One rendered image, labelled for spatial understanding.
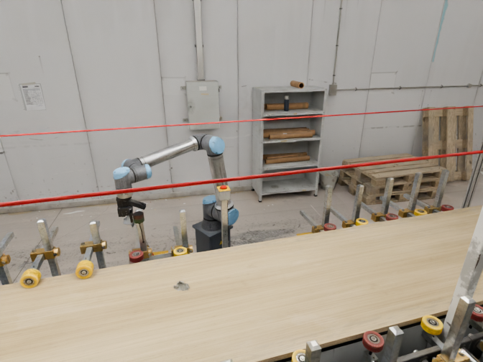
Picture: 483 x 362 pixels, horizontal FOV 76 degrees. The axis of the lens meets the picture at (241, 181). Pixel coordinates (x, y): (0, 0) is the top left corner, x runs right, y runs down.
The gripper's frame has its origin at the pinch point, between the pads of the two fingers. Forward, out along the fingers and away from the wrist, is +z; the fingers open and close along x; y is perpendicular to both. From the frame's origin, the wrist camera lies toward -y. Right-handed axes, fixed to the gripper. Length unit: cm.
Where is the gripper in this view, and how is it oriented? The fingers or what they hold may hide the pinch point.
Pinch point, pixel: (133, 225)
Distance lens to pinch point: 204.8
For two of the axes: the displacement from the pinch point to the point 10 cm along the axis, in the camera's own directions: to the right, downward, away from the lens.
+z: 0.0, 9.2, 3.8
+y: -9.6, 1.1, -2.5
